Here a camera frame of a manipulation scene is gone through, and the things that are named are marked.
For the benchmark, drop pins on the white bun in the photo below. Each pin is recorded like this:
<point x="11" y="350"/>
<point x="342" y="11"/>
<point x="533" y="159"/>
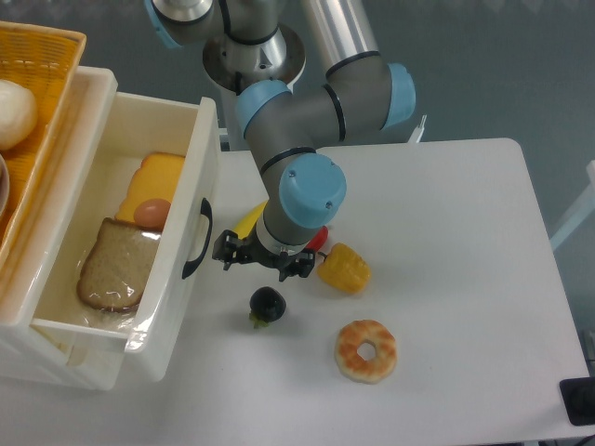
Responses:
<point x="18" y="114"/>

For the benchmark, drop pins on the white metal frame right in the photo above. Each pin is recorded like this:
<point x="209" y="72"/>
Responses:
<point x="579" y="210"/>

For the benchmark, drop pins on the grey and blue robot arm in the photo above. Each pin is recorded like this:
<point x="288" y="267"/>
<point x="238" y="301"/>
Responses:
<point x="285" y="131"/>

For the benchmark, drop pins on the white drawer cabinet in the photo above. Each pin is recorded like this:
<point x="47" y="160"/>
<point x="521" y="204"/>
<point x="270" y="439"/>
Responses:
<point x="26" y="353"/>

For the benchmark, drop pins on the yellow banana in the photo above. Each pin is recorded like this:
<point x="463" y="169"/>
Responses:
<point x="249" y="220"/>

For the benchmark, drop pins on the brown bread slice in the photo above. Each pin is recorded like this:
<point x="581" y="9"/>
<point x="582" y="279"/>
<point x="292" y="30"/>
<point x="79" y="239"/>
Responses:
<point x="117" y="268"/>

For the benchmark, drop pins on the black device at table edge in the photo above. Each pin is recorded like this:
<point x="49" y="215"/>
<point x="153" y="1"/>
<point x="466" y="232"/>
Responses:
<point x="578" y="399"/>

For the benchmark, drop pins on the glazed donut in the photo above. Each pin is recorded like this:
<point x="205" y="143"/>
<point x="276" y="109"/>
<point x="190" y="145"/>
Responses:
<point x="365" y="351"/>

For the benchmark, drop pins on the orange woven basket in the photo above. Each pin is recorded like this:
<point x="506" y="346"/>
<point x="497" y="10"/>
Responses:
<point x="43" y="60"/>

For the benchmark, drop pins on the yellow cheese slice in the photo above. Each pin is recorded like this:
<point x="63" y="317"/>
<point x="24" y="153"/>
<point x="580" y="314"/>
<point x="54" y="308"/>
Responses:
<point x="156" y="178"/>

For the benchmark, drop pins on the yellow bell pepper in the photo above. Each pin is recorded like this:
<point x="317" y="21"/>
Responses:
<point x="344" y="269"/>

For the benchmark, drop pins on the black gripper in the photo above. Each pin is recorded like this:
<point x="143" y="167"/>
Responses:
<point x="230" y="249"/>

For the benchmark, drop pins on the white bracket behind table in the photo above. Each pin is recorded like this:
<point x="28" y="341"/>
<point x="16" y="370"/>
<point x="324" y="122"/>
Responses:
<point x="418" y="131"/>

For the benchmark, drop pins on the brown egg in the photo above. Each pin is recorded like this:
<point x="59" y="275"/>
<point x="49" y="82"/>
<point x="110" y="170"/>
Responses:
<point x="152" y="214"/>

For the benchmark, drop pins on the red bell pepper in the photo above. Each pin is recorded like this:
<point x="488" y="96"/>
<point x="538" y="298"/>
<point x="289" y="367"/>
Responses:
<point x="318" y="241"/>

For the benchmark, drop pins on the dark purple mangosteen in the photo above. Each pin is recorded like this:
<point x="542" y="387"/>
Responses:
<point x="266" y="306"/>

